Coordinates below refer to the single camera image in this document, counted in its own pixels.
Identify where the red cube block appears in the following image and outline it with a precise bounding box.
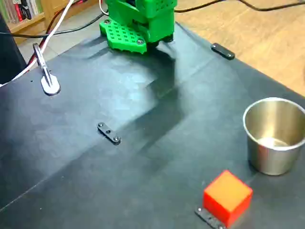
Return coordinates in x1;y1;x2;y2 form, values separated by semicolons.
202;169;253;228

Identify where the black table cover sheet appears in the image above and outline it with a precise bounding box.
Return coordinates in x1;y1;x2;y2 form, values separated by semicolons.
0;21;305;229

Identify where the silver metal clamp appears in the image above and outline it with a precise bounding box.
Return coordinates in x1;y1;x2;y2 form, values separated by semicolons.
32;42;61;96

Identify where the stainless steel cup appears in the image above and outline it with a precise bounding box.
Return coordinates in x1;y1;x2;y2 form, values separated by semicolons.
242;97;305;176

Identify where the black rounded object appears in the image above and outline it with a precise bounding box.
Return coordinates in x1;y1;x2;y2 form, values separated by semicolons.
0;13;27;84

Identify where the wooden bookshelf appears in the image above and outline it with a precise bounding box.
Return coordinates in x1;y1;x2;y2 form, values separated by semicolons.
0;0;101;46

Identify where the red book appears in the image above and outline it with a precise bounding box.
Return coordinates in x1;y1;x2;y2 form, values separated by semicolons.
14;3;24;22

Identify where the black bracket plate with screws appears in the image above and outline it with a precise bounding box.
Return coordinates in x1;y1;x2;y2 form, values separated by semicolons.
211;42;236;61
96;122;122;146
194;207;227;229

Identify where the short white cable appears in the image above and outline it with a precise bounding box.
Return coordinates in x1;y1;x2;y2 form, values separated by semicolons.
98;0;109;16

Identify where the black cable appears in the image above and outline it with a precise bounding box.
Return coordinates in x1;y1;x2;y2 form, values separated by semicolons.
0;13;105;39
175;0;305;12

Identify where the red cable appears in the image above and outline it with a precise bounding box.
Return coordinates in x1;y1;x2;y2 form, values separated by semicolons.
26;0;86;69

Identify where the long white cable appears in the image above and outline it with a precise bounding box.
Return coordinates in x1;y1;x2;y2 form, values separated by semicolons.
0;0;76;88

